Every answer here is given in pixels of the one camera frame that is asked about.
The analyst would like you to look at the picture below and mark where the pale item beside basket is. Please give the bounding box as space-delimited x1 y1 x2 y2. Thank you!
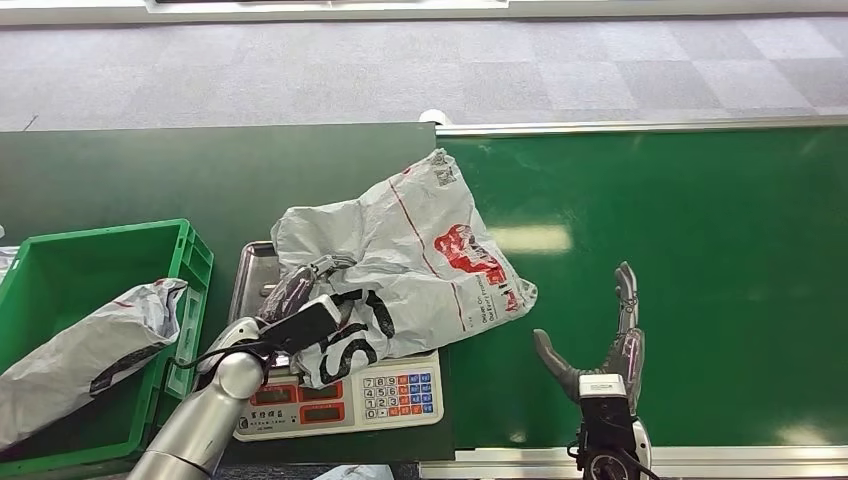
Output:
0 225 21 283

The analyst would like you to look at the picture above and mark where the grey courier bag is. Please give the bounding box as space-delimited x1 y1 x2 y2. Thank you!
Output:
0 278 189 452
270 148 539 390

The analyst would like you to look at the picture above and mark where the pale crumpled plastic item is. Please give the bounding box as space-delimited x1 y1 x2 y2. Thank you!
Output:
312 464 397 480

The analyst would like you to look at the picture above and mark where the green conveyor belt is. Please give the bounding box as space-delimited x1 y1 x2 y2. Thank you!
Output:
420 113 848 480

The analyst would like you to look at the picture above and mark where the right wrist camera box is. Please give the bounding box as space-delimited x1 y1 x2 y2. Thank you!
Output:
578 374 639 453

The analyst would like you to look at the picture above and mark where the white low ledge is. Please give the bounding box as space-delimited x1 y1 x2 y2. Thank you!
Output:
0 0 848 26

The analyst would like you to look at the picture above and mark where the green plastic basket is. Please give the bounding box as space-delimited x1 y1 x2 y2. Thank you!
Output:
0 218 215 477

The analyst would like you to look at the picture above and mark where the grey courier bag, long narrow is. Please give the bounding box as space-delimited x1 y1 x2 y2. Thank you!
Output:
0 278 189 452

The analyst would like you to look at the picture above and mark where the white electronic scale, steel pan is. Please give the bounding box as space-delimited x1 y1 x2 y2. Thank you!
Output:
228 241 445 443

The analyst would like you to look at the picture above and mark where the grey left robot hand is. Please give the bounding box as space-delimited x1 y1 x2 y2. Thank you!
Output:
256 254 359 326

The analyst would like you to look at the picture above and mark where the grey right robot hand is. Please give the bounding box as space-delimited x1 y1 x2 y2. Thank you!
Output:
533 261 646 415

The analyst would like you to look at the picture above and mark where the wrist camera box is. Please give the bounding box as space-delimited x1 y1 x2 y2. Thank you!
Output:
258 294 342 357
578 374 639 453

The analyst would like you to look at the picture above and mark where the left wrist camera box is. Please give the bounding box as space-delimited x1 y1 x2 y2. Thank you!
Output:
258 294 342 357

